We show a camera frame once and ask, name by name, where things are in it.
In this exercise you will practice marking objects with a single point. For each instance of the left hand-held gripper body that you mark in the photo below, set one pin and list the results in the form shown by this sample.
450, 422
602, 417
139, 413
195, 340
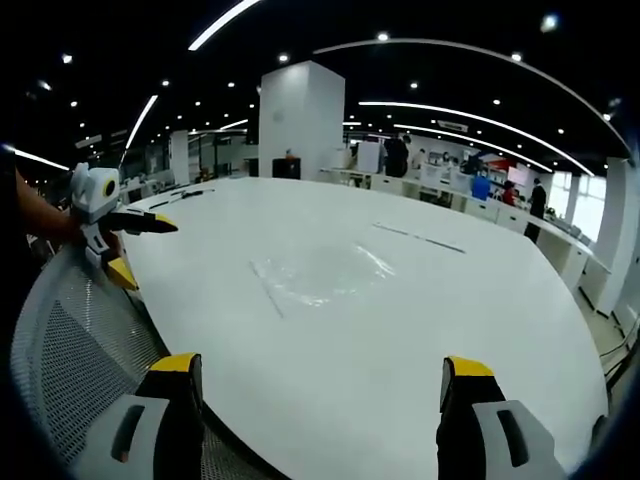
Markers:
92, 192

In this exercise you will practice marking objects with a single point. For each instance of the white board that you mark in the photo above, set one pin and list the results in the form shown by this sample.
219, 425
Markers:
370, 157

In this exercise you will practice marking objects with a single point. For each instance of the white square pillar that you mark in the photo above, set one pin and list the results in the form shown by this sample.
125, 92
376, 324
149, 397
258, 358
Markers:
300, 120

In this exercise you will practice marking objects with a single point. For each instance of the clear food packaging bag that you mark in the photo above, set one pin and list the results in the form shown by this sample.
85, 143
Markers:
325, 277

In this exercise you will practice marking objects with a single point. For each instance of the white wide pillar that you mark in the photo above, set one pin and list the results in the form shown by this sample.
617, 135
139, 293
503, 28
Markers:
620, 225

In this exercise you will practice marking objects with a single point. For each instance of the dark flat strip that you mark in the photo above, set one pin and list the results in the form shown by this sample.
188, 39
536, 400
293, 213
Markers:
192, 192

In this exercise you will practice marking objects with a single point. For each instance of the long ceiling light strip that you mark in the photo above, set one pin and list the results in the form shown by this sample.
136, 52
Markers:
220, 22
141, 121
480, 125

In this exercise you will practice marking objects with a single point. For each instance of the grey mesh chair back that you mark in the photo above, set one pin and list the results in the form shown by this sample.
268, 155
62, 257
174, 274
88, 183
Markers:
80, 350

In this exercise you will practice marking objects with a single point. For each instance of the black cabinet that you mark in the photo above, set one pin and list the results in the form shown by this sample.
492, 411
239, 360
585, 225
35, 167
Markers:
286, 168

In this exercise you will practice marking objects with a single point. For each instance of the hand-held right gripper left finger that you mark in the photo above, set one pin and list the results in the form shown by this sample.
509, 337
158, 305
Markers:
165, 440

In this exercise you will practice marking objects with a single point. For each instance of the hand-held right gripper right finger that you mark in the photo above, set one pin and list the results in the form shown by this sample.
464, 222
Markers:
470, 440

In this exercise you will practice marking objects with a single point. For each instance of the row of white desks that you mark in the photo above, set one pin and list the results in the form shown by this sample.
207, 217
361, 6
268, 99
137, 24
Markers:
550, 240

